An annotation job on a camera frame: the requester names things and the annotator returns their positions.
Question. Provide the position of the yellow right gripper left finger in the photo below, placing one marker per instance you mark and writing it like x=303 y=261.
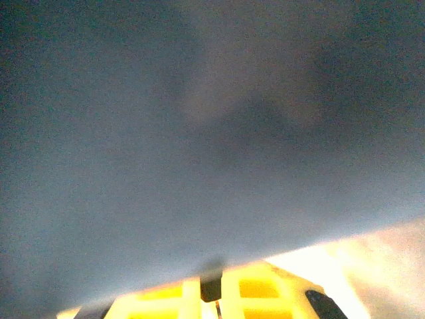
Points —
x=149 y=302

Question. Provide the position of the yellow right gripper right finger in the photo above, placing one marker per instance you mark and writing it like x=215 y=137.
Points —
x=265 y=292

